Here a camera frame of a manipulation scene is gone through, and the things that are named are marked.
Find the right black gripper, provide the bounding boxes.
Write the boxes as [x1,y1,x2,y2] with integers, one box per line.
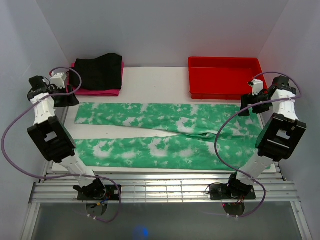
[238,90,273,117]

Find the green tie-dye trousers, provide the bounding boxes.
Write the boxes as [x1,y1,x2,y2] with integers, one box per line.
[75,102,262,171]

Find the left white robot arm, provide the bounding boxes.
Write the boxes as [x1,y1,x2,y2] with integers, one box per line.
[27,72,107,200]

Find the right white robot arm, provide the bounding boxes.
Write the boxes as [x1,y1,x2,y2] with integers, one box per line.
[225,75,307,199]

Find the pink folded trousers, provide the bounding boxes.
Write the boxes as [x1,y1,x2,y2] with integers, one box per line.
[65,61,125,97]

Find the black folded trousers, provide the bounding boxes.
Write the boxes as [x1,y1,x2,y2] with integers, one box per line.
[69,53,123,91]

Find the red plastic tray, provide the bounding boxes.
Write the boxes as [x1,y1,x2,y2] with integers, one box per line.
[188,56,262,100]

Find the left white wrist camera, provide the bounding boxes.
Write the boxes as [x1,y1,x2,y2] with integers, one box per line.
[50,72,67,89]

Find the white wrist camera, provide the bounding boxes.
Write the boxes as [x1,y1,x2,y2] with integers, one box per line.
[248,79,264,96]
[50,72,67,89]

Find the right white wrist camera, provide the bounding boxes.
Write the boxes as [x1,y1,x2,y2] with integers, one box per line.
[248,79,264,96]

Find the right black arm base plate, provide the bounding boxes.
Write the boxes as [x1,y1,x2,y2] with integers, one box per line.
[209,183,256,200]

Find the aluminium rail frame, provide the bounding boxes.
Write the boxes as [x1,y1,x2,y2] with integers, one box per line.
[22,161,315,240]

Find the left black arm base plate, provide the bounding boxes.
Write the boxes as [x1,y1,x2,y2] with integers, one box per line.
[76,184,122,202]

